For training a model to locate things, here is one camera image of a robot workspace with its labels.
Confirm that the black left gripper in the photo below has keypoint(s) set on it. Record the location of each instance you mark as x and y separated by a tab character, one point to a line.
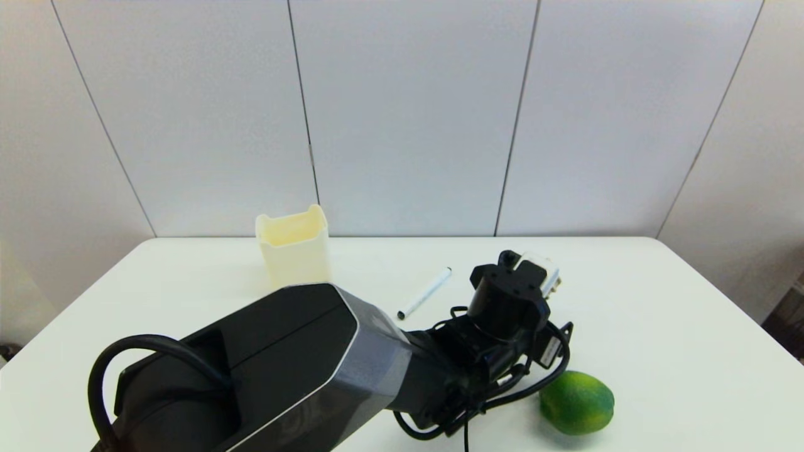
551	348

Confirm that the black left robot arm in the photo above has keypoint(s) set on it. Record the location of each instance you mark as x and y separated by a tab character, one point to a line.
282	364

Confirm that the green lime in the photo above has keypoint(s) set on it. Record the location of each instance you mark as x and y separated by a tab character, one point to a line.
581	405

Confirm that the white marker pen black caps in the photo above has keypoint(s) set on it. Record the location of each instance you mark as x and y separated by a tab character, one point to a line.
426	293

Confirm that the dark object beside table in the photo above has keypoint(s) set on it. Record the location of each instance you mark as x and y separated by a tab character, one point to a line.
785	320

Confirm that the cream plastic container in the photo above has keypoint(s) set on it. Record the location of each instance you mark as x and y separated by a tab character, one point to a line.
292	242

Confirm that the dark blurry background object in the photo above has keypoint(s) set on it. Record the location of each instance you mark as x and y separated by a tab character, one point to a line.
6	351

